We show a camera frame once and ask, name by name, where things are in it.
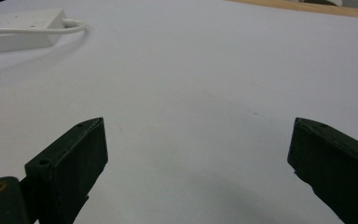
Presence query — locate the white power strip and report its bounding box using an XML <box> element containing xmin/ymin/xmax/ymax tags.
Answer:
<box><xmin>0</xmin><ymin>8</ymin><xmax>67</xmax><ymax>55</ymax></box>

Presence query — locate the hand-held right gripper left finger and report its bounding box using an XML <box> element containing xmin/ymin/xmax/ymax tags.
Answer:
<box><xmin>24</xmin><ymin>117</ymin><xmax>109</xmax><ymax>224</ymax></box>

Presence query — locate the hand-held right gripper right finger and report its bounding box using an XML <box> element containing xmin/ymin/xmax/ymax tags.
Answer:
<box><xmin>287</xmin><ymin>117</ymin><xmax>358</xmax><ymax>224</ymax></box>

